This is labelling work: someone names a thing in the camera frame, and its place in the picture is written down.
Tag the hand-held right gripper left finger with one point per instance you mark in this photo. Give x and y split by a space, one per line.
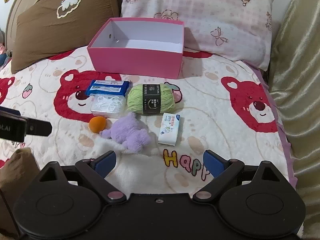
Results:
107 163

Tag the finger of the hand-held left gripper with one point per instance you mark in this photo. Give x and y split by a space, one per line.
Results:
38 128

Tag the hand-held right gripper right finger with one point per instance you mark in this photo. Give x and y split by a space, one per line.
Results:
212 165

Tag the purple plush toy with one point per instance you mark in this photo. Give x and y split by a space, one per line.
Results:
130 135

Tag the orange ball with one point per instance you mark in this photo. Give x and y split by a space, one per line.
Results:
97 124

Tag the white tissue pack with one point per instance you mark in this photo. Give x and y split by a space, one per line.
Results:
170 130

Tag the green yarn ball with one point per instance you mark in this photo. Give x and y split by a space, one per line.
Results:
135 100

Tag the pink cardboard box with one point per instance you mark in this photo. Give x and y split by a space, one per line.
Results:
135 60

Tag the red bear printed blanket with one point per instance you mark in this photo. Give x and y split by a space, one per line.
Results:
225 135

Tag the brown cloth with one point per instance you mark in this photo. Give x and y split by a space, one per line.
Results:
15 170

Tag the dark blue cloth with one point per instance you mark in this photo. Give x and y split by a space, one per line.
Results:
3 59

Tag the lilac bed sheet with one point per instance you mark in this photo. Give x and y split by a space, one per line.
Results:
290 155

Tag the pink shiny packet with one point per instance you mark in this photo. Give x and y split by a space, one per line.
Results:
2 50

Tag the grey plush toy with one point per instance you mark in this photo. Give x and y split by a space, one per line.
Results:
2 37

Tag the brown pillow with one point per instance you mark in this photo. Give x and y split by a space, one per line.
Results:
50 35

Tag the gold satin curtain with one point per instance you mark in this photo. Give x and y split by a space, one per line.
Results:
300 80

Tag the pink checked pillow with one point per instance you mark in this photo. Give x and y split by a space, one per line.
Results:
200 12

